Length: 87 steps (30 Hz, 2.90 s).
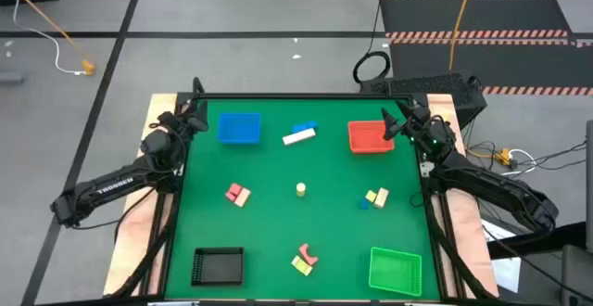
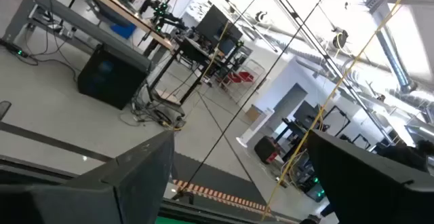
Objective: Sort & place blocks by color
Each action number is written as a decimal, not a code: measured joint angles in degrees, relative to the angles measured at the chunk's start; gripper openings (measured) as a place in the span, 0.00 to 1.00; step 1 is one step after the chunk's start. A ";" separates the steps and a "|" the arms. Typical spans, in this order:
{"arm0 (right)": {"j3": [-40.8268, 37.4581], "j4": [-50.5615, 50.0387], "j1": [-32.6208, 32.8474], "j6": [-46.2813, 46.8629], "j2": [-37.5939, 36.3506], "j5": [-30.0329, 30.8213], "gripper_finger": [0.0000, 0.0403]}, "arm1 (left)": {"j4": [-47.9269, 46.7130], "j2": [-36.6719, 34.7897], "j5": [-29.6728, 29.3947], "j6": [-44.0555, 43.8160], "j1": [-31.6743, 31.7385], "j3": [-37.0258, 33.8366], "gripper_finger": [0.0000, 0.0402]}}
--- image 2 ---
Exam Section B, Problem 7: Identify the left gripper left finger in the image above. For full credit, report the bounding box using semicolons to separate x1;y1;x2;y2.
0;130;176;224

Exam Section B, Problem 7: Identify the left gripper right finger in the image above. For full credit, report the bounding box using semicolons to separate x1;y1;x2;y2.
306;129;434;224

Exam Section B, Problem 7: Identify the black computer tower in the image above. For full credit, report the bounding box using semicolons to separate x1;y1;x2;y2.
298;169;328;204
77;43;153;111

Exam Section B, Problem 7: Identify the green table mat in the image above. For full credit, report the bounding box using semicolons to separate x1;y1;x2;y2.
155;216;196;224

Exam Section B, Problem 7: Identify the hazard striped black floor mat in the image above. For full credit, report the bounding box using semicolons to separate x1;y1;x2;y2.
171;151;272;218

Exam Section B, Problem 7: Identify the black monitor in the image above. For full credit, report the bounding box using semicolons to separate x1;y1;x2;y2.
293;100;321;126
195;4;244;57

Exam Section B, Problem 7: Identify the black bin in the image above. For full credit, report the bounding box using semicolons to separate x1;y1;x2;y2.
253;135;283;165

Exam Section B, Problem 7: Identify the white floor-standing unit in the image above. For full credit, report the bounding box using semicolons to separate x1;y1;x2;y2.
236;107;275;149

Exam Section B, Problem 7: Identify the cardboard box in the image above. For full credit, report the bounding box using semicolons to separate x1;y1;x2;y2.
245;104;264;122

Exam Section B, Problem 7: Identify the blue bin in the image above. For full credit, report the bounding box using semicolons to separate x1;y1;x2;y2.
108;22;137;40

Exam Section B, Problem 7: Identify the red chair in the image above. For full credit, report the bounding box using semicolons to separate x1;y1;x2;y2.
239;70;255;83
226;71;242;85

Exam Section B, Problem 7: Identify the black power strip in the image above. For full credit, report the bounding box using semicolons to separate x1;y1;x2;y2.
0;37;30;59

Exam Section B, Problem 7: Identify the gray workbench wooden top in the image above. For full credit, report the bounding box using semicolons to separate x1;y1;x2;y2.
1;0;180;92

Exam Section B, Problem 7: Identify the yellow hanging cable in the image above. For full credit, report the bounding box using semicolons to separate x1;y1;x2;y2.
260;0;417;222

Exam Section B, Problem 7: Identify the silver ventilation duct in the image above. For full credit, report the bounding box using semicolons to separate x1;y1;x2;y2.
374;0;418;94

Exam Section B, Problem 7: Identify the black ceiling cable reel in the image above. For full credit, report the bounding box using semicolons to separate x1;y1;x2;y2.
331;29;350;50
254;10;269;24

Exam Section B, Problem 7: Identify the black hanging cable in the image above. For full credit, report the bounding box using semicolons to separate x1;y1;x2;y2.
171;0;334;204

